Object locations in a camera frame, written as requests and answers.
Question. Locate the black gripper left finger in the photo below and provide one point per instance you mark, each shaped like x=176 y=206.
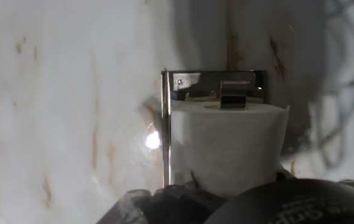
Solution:
x=164 y=205

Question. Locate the white toilet paper roll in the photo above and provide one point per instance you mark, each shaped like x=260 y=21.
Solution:
x=229 y=146

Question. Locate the marble pattern board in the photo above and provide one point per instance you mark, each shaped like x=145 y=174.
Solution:
x=55 y=93

